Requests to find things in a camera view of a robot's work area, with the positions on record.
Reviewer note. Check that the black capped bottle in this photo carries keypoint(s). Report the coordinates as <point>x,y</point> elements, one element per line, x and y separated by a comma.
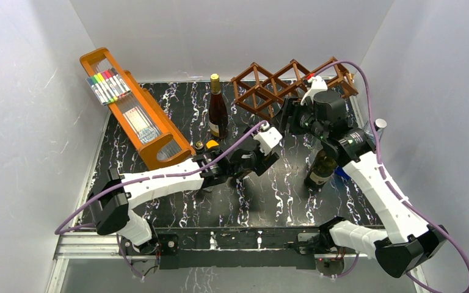
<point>205,158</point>

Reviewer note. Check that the clear packet with red label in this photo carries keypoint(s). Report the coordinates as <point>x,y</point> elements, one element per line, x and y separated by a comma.
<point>138,121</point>

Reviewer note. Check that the dark green wine bottle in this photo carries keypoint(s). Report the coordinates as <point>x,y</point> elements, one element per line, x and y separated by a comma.
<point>320,171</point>

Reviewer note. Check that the black metal base frame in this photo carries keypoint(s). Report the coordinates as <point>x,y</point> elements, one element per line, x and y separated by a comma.
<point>179,248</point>

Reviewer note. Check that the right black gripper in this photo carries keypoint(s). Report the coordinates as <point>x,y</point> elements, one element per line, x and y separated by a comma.
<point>286,113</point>

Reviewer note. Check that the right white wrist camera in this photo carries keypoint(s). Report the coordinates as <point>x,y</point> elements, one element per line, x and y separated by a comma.
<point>317,85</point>

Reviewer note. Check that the blue square glass bottle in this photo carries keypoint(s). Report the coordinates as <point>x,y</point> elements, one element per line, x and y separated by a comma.
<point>374,131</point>

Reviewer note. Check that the yellow grey small block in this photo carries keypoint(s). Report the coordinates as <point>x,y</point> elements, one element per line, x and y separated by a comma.
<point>211,146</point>

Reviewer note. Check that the brown wooden wine rack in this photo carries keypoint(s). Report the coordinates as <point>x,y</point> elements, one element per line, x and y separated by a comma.
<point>260,92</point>

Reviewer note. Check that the pack of coloured markers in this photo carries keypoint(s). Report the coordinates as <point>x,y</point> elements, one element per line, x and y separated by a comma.
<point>108,86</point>

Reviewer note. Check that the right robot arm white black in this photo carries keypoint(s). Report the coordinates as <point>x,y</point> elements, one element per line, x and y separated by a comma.
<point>406,240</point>

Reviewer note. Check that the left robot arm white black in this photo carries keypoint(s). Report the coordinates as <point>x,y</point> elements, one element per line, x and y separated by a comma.
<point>113,213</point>

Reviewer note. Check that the orange wooden rack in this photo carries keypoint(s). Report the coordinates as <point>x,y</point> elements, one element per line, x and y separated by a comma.
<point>170,147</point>

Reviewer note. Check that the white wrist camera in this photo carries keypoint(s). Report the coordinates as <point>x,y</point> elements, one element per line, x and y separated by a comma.
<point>268,138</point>
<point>317,85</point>

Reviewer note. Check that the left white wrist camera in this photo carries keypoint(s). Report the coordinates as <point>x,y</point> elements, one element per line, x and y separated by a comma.
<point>268,138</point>

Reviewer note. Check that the gold capped wine bottle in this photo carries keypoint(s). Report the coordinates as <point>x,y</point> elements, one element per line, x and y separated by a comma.
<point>218,116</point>

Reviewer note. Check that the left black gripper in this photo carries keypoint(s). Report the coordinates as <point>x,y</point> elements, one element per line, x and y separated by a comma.
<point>263,161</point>

